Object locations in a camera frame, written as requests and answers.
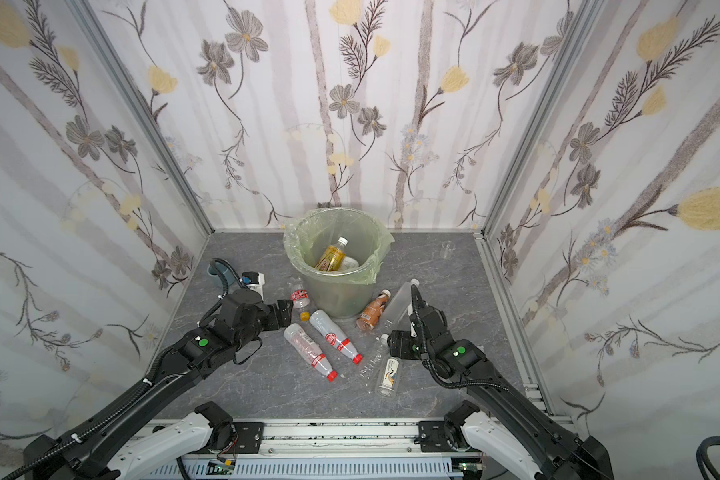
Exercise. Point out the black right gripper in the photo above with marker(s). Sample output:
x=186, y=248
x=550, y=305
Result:
x=423, y=327

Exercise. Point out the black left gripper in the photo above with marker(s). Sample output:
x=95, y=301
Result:
x=279, y=313

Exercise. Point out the yellow red label tea bottle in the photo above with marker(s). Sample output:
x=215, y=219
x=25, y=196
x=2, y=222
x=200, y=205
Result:
x=333, y=257

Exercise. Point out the white label clear bottle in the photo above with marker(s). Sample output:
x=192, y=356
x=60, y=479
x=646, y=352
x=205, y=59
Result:
x=348, y=263

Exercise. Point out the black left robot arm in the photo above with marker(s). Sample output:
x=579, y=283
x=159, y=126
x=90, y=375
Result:
x=84, y=451

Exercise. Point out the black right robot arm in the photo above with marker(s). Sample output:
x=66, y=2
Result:
x=506, y=425

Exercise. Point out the green mesh waste bin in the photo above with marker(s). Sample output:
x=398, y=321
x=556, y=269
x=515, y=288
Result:
x=339, y=300

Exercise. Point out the green plastic bin liner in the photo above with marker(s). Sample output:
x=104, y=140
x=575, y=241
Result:
x=369, y=242

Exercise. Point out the red label yellow cap bottle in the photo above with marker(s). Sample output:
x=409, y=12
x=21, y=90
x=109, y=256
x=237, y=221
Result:
x=302, y=304

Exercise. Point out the frosted clear square bottle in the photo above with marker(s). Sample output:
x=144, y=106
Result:
x=398, y=305

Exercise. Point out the clear bottle red cap lower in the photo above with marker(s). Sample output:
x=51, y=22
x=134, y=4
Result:
x=310, y=351

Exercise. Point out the clear bottle red cap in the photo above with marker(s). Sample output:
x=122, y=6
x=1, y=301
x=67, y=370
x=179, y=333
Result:
x=310, y=351
x=334, y=335

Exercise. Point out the orange brown coffee bottle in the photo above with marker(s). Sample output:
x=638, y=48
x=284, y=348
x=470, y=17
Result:
x=370, y=316

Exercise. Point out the green label water bottle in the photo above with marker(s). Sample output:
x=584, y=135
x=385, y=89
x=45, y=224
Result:
x=386, y=384

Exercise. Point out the clear bottle red cap upper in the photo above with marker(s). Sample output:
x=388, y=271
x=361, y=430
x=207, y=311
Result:
x=334, y=335

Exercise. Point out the teal ceramic cup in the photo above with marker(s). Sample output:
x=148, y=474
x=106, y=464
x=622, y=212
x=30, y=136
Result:
x=215, y=273

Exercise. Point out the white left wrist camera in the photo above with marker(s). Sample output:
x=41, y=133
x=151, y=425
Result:
x=254, y=281

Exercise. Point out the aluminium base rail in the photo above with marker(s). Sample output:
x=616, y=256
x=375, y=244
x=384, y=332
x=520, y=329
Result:
x=356, y=449

